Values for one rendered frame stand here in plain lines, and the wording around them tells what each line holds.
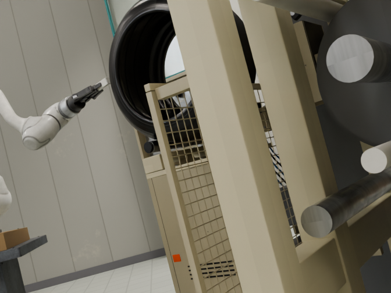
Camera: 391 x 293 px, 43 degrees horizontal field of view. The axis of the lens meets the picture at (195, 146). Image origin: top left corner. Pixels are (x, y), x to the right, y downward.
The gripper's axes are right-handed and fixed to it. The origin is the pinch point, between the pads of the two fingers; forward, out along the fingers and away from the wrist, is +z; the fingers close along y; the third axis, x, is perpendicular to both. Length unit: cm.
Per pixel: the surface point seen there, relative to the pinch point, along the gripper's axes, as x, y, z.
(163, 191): 48, 50, -32
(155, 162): 42.4, -10.9, 20.4
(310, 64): 31, 19, 79
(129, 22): -8.8, -11.8, 33.5
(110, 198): 15, 218, -243
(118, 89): 10.9, -12.0, 17.3
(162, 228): 66, 51, -42
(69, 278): 77, 178, -297
